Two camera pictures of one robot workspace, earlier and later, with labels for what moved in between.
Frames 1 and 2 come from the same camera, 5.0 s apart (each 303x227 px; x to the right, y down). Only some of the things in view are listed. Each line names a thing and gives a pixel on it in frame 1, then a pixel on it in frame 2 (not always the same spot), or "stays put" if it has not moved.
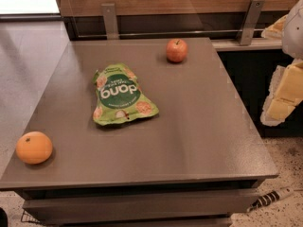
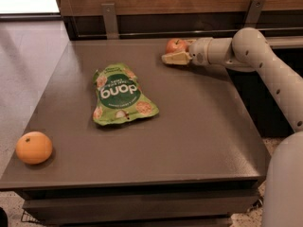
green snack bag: [118, 96] stays put
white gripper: [294, 32] -> [199, 51]
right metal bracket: [253, 16] stays put
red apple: [176, 50] stays put
